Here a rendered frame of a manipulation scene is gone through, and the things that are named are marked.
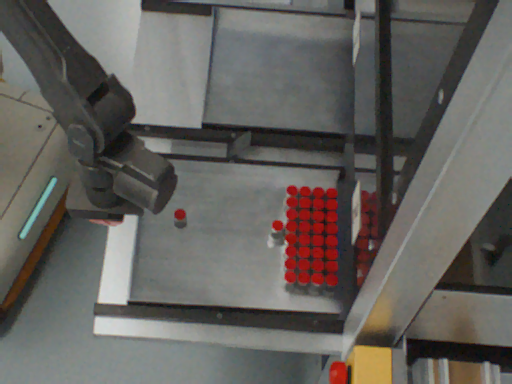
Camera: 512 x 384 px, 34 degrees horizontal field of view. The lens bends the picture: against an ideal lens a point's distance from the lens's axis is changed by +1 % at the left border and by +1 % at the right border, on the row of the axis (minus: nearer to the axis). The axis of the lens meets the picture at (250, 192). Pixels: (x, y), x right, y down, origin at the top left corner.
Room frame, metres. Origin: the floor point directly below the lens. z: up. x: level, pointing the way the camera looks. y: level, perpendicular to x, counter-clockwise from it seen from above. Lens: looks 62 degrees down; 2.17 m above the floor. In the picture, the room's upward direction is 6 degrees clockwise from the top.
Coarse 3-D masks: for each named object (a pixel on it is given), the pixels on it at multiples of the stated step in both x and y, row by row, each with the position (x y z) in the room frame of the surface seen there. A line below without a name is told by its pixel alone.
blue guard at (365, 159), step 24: (360, 0) 0.98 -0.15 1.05; (360, 24) 0.93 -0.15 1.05; (360, 48) 0.88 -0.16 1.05; (360, 72) 0.83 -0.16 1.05; (360, 96) 0.78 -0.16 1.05; (360, 120) 0.73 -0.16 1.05; (360, 144) 0.69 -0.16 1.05; (360, 168) 0.65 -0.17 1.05; (360, 192) 0.61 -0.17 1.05; (360, 216) 0.56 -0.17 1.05; (360, 240) 0.53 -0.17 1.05; (360, 264) 0.49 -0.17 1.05; (360, 288) 0.45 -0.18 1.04
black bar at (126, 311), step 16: (96, 304) 0.43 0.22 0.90; (112, 304) 0.44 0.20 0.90; (128, 304) 0.44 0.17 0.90; (160, 320) 0.42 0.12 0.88; (176, 320) 0.43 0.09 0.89; (192, 320) 0.43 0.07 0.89; (208, 320) 0.43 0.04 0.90; (224, 320) 0.43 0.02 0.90; (240, 320) 0.43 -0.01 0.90; (256, 320) 0.44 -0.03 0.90; (272, 320) 0.44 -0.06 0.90; (288, 320) 0.44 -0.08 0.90; (304, 320) 0.45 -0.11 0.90; (320, 320) 0.45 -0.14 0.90; (336, 320) 0.45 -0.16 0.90
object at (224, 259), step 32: (192, 192) 0.66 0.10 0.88; (224, 192) 0.67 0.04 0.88; (256, 192) 0.68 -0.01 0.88; (160, 224) 0.59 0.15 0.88; (192, 224) 0.60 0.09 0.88; (224, 224) 0.61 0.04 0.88; (256, 224) 0.61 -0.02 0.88; (160, 256) 0.53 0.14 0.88; (192, 256) 0.54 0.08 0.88; (224, 256) 0.55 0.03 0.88; (256, 256) 0.55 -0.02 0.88; (128, 288) 0.46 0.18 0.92; (160, 288) 0.48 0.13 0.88; (192, 288) 0.48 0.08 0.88; (224, 288) 0.49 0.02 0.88; (256, 288) 0.50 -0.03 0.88
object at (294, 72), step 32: (224, 32) 1.01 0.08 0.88; (256, 32) 1.02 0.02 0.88; (288, 32) 1.03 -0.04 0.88; (320, 32) 1.04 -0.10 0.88; (352, 32) 1.05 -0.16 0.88; (224, 64) 0.94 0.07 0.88; (256, 64) 0.95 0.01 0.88; (288, 64) 0.96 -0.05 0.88; (320, 64) 0.96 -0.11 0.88; (352, 64) 0.97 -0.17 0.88; (224, 96) 0.87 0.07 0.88; (256, 96) 0.88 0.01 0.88; (288, 96) 0.88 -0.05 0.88; (320, 96) 0.89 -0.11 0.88; (352, 96) 0.90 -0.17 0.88; (224, 128) 0.79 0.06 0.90; (256, 128) 0.79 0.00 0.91; (288, 128) 0.79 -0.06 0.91; (320, 128) 0.82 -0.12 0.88; (352, 128) 0.83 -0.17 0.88
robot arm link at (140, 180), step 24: (72, 144) 0.48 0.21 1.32; (96, 144) 0.48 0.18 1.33; (120, 144) 0.50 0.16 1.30; (144, 144) 0.51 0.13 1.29; (120, 168) 0.47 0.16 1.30; (144, 168) 0.47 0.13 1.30; (168, 168) 0.48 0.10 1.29; (120, 192) 0.46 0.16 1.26; (144, 192) 0.45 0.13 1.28; (168, 192) 0.47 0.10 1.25
